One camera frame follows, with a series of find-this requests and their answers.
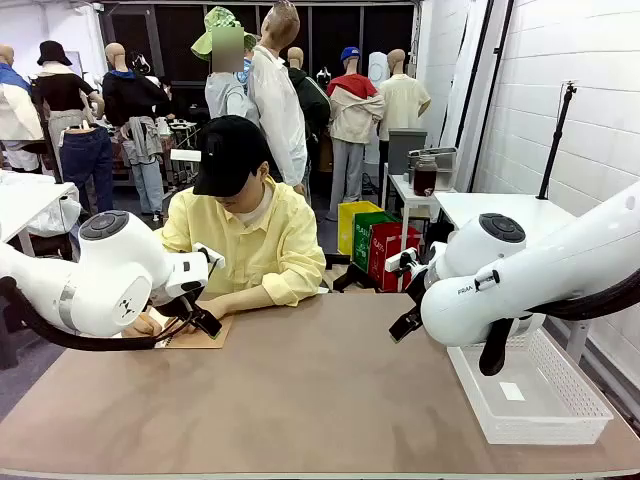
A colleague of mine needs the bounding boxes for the small white basket label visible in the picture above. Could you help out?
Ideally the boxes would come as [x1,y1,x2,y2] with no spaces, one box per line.
[498,381,526,403]

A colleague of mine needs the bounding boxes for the tall mannequin in white shirt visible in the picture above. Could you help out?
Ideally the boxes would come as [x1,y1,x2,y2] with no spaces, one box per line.
[247,0,310,199]

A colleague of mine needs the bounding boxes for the brown spiral notebook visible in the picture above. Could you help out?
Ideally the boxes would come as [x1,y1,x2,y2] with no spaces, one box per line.
[149,307,235,350]

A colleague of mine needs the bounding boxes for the white perforated plastic basket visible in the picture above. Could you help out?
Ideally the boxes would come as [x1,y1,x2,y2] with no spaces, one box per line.
[446,327,615,446]

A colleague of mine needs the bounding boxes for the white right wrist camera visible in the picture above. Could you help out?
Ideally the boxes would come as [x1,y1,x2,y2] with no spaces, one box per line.
[384,247,419,274]

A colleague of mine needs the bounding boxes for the red recycling bin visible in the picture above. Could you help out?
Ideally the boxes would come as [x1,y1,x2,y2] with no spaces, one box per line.
[368,222,422,293]

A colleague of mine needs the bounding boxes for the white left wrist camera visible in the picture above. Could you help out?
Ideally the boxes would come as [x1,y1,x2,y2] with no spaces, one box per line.
[192,242,226,270]

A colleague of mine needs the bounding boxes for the mannequin in black top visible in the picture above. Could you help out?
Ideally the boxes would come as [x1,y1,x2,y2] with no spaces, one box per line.
[30,59,115,214]

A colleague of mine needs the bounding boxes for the white desk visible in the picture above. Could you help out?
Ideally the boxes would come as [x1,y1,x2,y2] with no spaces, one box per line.
[0,169,80,259]

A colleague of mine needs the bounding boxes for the mannequin in black hoodie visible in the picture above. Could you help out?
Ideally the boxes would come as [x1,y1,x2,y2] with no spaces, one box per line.
[102,42,172,216]

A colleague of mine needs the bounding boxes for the black bucket hat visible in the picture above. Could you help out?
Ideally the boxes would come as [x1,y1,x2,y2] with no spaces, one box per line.
[37,40,74,67]

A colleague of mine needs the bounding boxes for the person in yellow shirt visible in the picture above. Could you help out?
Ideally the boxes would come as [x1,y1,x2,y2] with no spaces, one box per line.
[154,159,327,309]

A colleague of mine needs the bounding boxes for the white plastic bag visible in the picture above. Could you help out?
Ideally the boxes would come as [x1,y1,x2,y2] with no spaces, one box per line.
[27,195,82,237]

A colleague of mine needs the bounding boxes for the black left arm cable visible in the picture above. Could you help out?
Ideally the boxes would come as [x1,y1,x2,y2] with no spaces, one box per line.
[0,276,211,352]

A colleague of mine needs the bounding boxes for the mannequin in red beige jacket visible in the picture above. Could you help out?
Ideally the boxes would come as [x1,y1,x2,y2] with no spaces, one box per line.
[325,54,386,222]

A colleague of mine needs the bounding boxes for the mannequin in cream shirt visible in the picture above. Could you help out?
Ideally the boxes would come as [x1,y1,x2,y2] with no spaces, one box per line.
[377,48,432,176]

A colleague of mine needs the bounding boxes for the white dress form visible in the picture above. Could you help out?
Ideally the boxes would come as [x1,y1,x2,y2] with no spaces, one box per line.
[368,51,390,90]

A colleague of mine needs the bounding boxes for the yellow recycling bin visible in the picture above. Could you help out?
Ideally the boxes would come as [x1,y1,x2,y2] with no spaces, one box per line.
[337,200,384,256]

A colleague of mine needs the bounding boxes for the person's left forearm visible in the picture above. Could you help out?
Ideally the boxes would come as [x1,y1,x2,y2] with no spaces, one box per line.
[212,269,326,317]

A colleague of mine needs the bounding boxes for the person's right hand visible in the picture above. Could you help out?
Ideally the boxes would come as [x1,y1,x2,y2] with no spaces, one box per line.
[122,312,165,339]

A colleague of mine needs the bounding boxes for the black baseball cap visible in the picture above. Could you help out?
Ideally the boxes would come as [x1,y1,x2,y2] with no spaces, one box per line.
[192,114,271,198]

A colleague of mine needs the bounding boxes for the green recycling bin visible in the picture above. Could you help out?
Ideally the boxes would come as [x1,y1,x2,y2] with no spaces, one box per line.
[352,211,401,274]

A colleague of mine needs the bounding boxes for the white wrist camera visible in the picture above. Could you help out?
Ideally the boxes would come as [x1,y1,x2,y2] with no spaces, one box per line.
[384,247,419,274]
[192,242,226,270]

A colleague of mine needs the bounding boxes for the mannequin in blue cream jacket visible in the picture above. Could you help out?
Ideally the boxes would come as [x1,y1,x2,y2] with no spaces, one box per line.
[0,43,45,174]

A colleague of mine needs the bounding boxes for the person's left hand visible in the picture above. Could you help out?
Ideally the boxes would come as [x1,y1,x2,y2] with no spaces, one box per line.
[197,298,236,322]

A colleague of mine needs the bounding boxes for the mannequin in grey shirt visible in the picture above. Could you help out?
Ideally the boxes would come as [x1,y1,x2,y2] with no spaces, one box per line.
[204,27,261,126]

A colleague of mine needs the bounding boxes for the green checked sun hat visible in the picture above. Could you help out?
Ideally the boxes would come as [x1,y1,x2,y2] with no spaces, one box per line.
[190,5,259,62]

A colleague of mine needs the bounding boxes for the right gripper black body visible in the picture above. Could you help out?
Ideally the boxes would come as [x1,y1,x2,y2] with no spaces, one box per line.
[406,269,435,322]

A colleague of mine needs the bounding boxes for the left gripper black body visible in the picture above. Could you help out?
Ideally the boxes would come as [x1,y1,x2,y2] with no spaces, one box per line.
[153,293,207,322]

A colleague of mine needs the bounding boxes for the white hanging sheet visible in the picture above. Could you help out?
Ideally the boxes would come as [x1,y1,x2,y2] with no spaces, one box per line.
[439,0,489,151]

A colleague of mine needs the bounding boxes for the black wall pole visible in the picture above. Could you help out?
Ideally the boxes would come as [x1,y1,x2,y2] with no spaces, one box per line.
[453,0,496,136]
[468,0,516,180]

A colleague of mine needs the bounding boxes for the black floor stand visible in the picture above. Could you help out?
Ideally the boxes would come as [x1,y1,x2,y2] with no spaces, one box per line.
[323,252,377,294]

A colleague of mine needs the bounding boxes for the small white side table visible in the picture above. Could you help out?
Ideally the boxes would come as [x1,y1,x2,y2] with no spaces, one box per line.
[387,173,457,294]

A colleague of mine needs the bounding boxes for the black tripod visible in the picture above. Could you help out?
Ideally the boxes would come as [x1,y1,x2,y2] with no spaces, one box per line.
[537,81,579,200]

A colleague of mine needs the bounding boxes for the grey tray stack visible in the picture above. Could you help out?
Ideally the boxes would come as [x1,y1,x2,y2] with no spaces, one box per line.
[407,146,459,191]

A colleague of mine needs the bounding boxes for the mannequin in dark green jacket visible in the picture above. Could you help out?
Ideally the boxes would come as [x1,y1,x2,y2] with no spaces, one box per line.
[286,46,332,174]

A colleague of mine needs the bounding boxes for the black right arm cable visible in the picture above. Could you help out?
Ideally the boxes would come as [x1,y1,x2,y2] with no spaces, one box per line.
[478,269,640,377]

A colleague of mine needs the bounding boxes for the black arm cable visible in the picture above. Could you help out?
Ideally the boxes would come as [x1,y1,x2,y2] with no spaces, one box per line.
[0,276,211,352]
[478,269,640,377]

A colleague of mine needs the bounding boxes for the grey cabinet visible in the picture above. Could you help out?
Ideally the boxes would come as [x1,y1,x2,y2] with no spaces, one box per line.
[387,128,429,176]

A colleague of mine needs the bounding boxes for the dark liquid glass jar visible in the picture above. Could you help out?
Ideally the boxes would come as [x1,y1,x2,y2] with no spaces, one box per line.
[413,154,439,197]

